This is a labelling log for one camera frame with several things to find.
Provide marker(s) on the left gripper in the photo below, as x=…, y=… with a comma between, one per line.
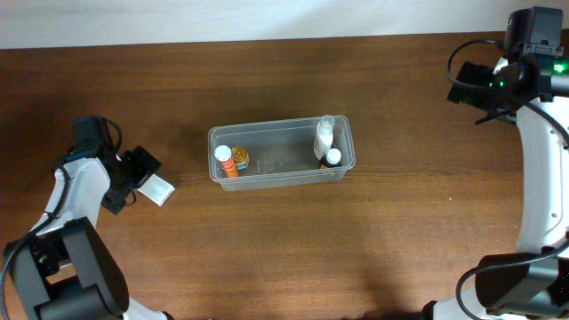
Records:
x=123, y=183

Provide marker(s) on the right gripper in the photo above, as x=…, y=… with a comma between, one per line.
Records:
x=471, y=84

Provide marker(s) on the white green medicine box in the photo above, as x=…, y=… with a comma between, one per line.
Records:
x=156, y=189

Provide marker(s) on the orange tube white cap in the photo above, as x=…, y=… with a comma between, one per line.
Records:
x=223, y=154

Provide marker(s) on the small jar gold lid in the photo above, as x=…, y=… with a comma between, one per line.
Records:
x=240, y=157

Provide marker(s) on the dark bottle white cap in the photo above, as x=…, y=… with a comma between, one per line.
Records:
x=332, y=159

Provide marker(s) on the white spray bottle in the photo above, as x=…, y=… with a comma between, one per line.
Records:
x=324, y=136

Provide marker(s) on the clear plastic container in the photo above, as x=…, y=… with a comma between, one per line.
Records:
x=281, y=153

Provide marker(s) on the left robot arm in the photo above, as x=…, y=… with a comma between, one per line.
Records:
x=61, y=269

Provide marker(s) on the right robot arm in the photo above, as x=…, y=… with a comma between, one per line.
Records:
x=531, y=283

